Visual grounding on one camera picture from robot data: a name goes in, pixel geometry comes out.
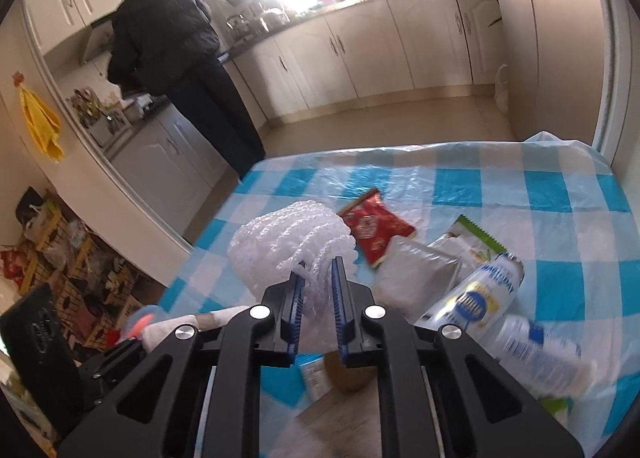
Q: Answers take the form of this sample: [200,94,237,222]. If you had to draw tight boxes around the white foam fruit net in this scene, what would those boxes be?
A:
[228,200,358,354]

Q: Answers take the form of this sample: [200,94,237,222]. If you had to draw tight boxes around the blue green wipes pack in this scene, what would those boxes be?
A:
[296,355,333,402]

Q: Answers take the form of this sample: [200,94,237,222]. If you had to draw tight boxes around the brown potato half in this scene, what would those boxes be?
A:
[322,351,376,394]

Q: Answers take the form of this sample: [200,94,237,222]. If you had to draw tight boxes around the green snack packet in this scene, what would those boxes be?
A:
[430,214,508,277]

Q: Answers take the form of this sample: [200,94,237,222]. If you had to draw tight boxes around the white plastic bottle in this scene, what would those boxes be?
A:
[414,253,524,341]

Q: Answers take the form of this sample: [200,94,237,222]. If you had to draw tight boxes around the grey foil sachet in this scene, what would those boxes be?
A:
[298,380,382,457]

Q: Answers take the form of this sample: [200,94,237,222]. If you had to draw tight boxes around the clear plastic bottle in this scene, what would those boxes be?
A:
[480,315,596,398]

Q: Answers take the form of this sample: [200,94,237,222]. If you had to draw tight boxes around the white kitchen cabinets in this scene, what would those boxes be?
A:
[23,0,504,234]

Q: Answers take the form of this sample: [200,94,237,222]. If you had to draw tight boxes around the red snack packet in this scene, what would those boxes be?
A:
[337,188,416,267]

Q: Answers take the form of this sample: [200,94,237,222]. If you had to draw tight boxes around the small silver foil pouch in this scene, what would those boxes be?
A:
[371,236,460,323]

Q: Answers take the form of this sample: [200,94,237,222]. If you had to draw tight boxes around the blue checkered tablecloth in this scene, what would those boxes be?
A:
[160,133,639,457]

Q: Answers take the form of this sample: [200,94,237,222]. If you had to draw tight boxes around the yellow hanging towel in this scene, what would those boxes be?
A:
[18,85,64,163]

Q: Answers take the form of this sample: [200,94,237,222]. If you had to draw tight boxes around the person in dark clothes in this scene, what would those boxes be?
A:
[107,0,266,178]

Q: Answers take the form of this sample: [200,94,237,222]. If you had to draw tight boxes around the yellow wire storage rack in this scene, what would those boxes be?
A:
[1,188,141,352]

